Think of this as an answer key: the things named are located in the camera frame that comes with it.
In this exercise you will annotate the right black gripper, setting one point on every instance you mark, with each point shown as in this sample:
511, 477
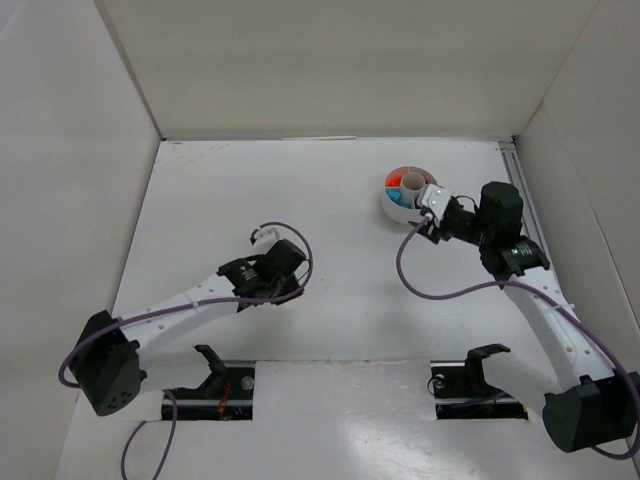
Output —
435, 231

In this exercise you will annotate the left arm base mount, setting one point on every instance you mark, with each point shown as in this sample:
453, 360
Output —
223, 392

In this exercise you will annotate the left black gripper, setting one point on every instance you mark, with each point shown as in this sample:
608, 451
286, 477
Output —
282, 293

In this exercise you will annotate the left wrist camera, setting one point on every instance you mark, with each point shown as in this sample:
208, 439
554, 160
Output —
264, 238

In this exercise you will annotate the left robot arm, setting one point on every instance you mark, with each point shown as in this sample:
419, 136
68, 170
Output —
116, 359

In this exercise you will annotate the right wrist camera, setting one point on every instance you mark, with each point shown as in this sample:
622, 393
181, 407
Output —
433, 202

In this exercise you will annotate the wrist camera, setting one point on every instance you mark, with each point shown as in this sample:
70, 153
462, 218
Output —
433, 202
264, 238

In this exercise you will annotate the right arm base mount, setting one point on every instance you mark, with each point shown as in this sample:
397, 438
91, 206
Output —
461, 392

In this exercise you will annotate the orange round lego piece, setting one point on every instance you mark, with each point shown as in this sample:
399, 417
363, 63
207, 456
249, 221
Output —
394, 179

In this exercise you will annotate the teal long lego brick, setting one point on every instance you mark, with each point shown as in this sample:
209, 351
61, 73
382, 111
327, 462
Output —
394, 196

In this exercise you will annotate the aluminium rail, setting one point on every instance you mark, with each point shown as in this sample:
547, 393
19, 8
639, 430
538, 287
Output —
515, 173

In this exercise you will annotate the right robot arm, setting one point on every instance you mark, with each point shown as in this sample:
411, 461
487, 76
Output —
591, 399

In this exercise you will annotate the white round divided container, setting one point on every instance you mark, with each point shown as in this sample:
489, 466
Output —
411, 186

